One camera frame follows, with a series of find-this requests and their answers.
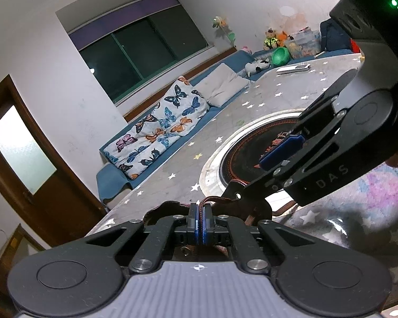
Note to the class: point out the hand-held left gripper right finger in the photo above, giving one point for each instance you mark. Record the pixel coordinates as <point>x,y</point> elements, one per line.
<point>208,235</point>

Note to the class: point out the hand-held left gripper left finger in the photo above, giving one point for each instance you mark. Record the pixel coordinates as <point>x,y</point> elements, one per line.
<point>193,228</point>

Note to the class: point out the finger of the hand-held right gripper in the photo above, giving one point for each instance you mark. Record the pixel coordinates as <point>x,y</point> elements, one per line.
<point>321,132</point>
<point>282,150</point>

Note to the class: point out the brown shoelace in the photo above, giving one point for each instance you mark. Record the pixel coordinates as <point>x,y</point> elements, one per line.
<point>219,199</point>

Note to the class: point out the brown leather shoe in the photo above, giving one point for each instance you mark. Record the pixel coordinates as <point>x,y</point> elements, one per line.
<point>252,212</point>

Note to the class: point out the black round induction cooktop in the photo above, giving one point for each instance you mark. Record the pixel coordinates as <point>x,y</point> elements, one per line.
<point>245,152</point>

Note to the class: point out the white remote control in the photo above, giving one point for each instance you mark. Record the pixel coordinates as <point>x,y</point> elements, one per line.
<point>293,68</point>

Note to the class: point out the dark backpack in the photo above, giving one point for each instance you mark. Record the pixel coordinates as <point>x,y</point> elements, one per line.
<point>335,36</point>

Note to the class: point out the green bowl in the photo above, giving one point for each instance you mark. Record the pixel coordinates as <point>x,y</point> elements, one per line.
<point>280,56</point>

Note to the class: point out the white pillow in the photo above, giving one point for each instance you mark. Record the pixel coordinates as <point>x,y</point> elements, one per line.
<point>222,84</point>

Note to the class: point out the clear plastic storage box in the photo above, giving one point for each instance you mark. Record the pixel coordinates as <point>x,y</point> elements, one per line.
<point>305,43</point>

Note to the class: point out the blue sofa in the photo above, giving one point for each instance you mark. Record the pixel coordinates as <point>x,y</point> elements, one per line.
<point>112,179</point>

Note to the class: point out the orange plush toy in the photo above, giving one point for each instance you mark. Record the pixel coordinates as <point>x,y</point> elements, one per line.
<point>285,38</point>

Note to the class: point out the butterfly print pillow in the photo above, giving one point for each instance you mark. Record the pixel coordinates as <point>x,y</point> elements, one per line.
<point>159,129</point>

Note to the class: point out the bear plush with green vest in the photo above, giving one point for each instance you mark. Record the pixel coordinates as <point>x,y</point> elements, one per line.
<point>271,39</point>

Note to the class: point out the pink plush toy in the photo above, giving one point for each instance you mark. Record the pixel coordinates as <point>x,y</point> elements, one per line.
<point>246,50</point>

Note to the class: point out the wooden door with frosted glass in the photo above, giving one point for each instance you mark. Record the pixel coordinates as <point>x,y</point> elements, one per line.
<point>63,185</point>

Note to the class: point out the paper pinwheel flower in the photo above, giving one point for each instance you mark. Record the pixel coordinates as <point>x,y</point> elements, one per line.
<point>223,23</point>

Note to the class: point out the dark window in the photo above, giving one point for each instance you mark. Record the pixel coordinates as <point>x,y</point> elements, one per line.
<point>136,53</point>

